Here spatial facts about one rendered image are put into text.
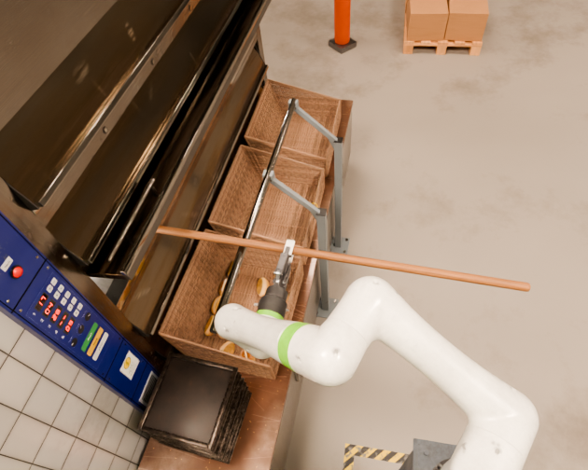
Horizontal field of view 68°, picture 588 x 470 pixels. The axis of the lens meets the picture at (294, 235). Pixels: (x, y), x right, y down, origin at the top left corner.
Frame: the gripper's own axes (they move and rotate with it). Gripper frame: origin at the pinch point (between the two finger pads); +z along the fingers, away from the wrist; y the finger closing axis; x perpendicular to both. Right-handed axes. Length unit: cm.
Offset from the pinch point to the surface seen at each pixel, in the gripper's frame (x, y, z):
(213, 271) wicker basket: -47, 51, 14
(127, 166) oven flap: -53, -31, 3
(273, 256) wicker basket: -19, 48, 26
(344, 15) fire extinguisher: -34, 82, 324
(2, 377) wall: -53, -28, -67
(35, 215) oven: -54, -48, -33
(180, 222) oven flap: -55, 17, 17
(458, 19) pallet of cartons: 69, 84, 329
